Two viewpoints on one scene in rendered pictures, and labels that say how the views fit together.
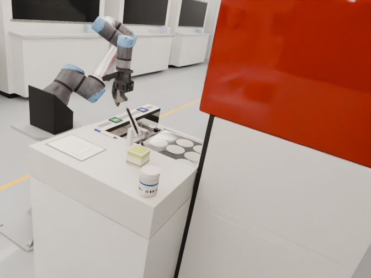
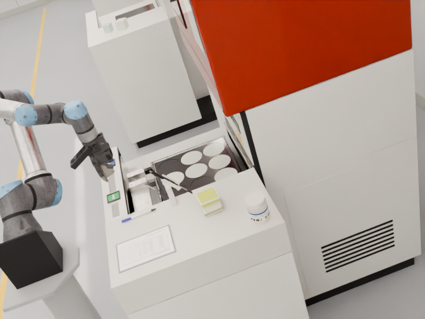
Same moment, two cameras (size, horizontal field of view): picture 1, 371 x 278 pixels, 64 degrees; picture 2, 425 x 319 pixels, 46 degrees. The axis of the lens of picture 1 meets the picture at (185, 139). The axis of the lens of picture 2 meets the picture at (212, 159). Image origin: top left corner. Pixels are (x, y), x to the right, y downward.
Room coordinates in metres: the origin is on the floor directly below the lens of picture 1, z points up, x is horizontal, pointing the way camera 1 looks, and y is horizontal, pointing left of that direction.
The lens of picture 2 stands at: (-0.21, 0.75, 2.16)
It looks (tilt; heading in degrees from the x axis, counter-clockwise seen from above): 35 degrees down; 334
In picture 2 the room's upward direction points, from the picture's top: 19 degrees counter-clockwise
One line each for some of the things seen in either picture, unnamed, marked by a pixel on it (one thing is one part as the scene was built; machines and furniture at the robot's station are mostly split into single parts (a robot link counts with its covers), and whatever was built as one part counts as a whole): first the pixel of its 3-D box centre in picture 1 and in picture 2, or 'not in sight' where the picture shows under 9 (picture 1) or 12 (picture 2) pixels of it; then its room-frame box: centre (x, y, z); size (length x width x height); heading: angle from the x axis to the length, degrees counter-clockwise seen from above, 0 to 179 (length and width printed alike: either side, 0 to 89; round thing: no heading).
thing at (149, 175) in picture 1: (148, 181); (257, 208); (0.90, 0.10, 1.01); 0.07 x 0.07 x 0.10
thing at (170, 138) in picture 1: (175, 149); (196, 170); (1.42, 0.04, 0.90); 0.34 x 0.34 x 0.01; 67
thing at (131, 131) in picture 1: (133, 133); (172, 188); (1.24, 0.24, 1.03); 0.06 x 0.04 x 0.13; 67
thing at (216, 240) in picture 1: (261, 244); (314, 184); (1.38, -0.55, 0.41); 0.82 x 0.70 x 0.82; 157
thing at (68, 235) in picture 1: (141, 220); (208, 266); (1.39, 0.17, 0.41); 0.96 x 0.64 x 0.82; 157
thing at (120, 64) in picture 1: (123, 63); (87, 133); (1.50, 0.38, 1.28); 0.08 x 0.08 x 0.05
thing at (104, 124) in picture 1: (128, 126); (117, 192); (1.62, 0.35, 0.89); 0.55 x 0.09 x 0.14; 157
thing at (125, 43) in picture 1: (125, 47); (78, 116); (1.50, 0.38, 1.36); 0.09 x 0.08 x 0.11; 14
